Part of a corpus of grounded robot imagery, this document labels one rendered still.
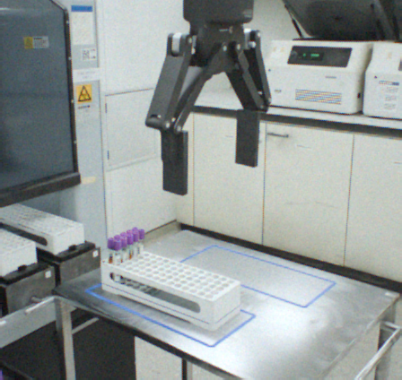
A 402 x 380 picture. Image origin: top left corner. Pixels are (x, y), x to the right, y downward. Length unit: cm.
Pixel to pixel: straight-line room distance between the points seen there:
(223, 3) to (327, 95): 242
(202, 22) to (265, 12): 328
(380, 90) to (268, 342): 200
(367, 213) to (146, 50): 152
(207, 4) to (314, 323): 72
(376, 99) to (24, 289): 202
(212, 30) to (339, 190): 249
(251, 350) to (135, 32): 246
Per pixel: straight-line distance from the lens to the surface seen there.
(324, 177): 307
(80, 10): 149
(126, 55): 321
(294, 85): 307
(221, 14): 59
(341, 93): 295
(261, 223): 333
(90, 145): 154
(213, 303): 106
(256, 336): 108
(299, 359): 102
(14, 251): 138
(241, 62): 64
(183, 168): 59
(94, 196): 158
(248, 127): 69
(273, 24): 383
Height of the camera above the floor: 138
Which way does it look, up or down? 16 degrees down
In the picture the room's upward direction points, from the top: straight up
